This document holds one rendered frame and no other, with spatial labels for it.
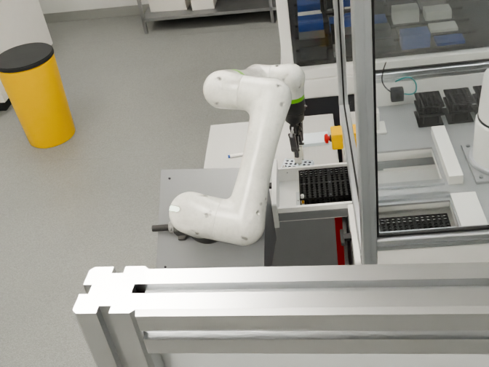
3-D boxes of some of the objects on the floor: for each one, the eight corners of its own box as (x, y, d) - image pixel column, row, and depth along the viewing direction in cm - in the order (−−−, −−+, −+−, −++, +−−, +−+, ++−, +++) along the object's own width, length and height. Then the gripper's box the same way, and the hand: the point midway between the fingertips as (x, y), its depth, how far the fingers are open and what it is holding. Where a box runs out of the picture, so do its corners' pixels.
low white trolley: (226, 332, 304) (196, 206, 260) (233, 243, 354) (210, 124, 310) (351, 325, 298) (343, 194, 253) (340, 235, 347) (332, 113, 303)
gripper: (289, 100, 259) (295, 150, 273) (279, 120, 248) (285, 171, 262) (308, 101, 257) (312, 151, 270) (297, 121, 246) (303, 172, 259)
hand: (298, 154), depth 264 cm, fingers closed
